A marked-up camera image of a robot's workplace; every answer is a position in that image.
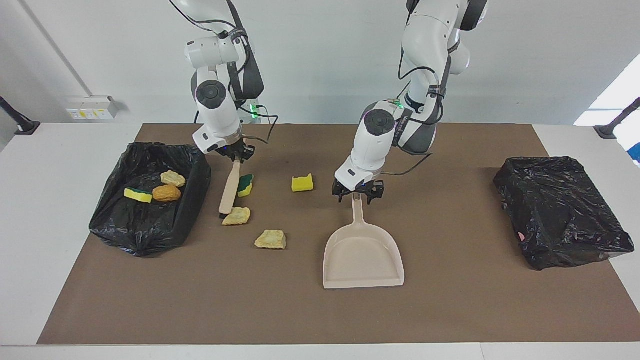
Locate beige hand brush black bristles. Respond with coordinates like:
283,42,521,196
218,159,243,220

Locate beige sponge chunk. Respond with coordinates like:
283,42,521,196
160,170,187,188
254,229,287,250
222,207,251,227

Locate beige plastic dustpan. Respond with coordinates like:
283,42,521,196
322,192,406,290

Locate brown bread roll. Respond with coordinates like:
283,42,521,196
152,185,182,203

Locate yellow green sponge wedge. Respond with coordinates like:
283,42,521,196
123,187,154,204

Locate black bag lined bin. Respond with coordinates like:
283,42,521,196
89,142,212,258
493,156,635,271

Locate brown table mat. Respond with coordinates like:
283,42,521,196
36,123,640,346

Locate black pole stand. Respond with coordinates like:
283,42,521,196
594,97,640,140
0,95,41,136

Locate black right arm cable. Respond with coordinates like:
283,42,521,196
167,0,279,146

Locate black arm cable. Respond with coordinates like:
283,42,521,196
167,0,279,146
385,30,446,177

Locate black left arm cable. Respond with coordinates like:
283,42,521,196
385,30,446,177

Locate white wall socket box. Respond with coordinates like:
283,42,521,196
66,95,119,121

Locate white wall conduit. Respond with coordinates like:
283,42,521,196
19,0,94,98

